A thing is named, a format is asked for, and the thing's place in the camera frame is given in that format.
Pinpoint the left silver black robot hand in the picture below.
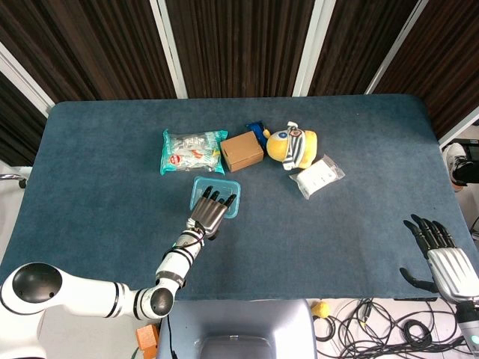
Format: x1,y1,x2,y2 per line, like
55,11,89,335
186,185,238,240

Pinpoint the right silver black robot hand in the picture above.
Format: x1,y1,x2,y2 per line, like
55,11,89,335
399,214,479,304

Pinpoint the blue plastic container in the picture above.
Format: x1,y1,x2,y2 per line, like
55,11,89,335
191,176,241,221

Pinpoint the brown cardboard box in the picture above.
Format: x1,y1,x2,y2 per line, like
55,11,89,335
219,130,265,173

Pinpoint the orange block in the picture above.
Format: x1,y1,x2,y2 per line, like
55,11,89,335
135,324,160,357

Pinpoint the teal snack bag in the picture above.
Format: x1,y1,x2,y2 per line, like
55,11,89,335
159,129,229,177

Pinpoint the blue table cloth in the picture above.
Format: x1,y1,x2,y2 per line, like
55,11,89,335
0,93,473,302

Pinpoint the yellow plush toy striped scarf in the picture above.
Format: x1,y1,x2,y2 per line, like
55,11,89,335
261,120,320,171

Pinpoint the small blue packet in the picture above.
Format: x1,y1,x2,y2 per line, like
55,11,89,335
245,120,271,143

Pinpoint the white sneaker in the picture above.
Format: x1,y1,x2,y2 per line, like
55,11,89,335
442,141,469,188

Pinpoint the grey robot torso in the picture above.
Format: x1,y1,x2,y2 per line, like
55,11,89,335
156,298,318,359

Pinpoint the clear bag white powder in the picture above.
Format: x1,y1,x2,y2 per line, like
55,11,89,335
288,153,345,201

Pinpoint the yellow ball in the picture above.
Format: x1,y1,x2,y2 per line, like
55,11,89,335
311,301,332,319

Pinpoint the chair leg with caster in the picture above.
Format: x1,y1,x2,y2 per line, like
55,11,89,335
0,172,28,189

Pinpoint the black floor cable tangle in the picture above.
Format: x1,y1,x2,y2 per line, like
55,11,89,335
314,298,471,359

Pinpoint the black torso cable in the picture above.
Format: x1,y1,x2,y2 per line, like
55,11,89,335
165,316,177,359

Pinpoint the white screen post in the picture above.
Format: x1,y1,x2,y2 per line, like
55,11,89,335
292,0,336,97
149,0,188,99
364,0,430,95
0,40,55,113
438,111,479,149

